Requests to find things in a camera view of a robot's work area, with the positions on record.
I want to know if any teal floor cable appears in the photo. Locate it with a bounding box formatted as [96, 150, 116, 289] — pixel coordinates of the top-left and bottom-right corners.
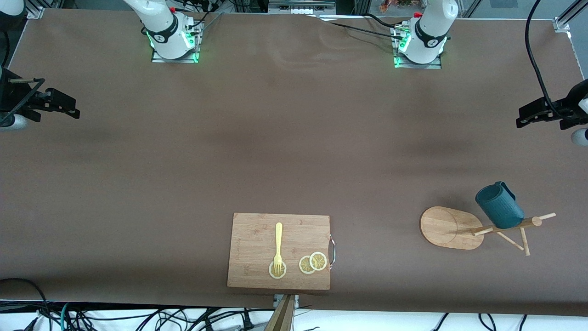
[60, 302, 74, 331]

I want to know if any aluminium frame corner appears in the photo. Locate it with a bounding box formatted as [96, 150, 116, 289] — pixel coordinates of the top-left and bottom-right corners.
[553, 0, 588, 33]
[25, 0, 46, 20]

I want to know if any wooden post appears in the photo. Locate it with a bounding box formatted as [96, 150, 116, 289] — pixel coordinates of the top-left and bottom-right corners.
[264, 294, 297, 331]

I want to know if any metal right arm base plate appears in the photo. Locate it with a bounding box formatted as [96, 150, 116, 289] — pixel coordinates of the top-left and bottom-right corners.
[152, 21, 199, 63]

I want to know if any grey power strip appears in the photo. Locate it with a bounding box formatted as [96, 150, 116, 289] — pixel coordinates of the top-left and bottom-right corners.
[268, 0, 337, 15]

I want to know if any dark teal cup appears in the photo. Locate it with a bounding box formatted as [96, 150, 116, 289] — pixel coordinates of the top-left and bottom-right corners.
[475, 181, 525, 229]

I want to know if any yellow plastic fork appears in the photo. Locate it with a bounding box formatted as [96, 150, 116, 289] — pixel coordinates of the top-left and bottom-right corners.
[273, 223, 283, 273]

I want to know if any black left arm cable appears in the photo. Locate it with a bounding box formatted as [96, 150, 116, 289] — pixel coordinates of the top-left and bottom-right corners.
[525, 0, 577, 122]

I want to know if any wooden cutting board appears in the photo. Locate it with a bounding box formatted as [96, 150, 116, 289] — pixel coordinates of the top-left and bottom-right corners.
[227, 212, 336, 291]

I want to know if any black table cable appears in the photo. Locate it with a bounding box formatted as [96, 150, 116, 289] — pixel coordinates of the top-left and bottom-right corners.
[365, 13, 405, 29]
[319, 17, 404, 41]

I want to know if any brown table cover sheet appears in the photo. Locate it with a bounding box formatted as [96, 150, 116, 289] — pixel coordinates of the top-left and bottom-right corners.
[0, 8, 588, 318]

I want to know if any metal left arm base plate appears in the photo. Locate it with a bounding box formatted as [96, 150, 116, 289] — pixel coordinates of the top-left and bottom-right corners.
[393, 23, 442, 69]

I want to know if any wooden cup rack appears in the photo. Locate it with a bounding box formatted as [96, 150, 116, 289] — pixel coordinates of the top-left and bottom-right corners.
[420, 206, 557, 257]

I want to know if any black looped floor cable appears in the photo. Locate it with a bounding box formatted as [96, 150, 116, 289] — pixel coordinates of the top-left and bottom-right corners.
[0, 278, 52, 331]

